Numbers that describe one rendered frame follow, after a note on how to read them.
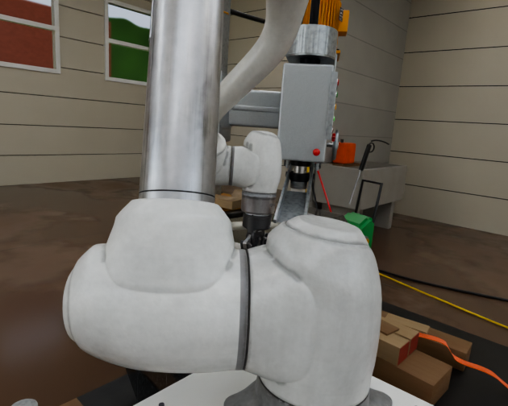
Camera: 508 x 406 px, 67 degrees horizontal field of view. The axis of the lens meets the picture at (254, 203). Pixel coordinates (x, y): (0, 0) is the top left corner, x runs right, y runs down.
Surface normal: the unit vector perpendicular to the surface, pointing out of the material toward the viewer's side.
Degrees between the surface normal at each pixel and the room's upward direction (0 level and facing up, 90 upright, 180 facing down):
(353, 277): 68
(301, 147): 90
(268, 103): 90
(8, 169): 90
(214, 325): 79
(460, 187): 90
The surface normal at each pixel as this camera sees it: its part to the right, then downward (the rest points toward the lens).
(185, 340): 0.09, 0.21
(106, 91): 0.75, 0.18
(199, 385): 0.06, -0.98
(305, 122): -0.18, 0.18
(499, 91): -0.66, 0.11
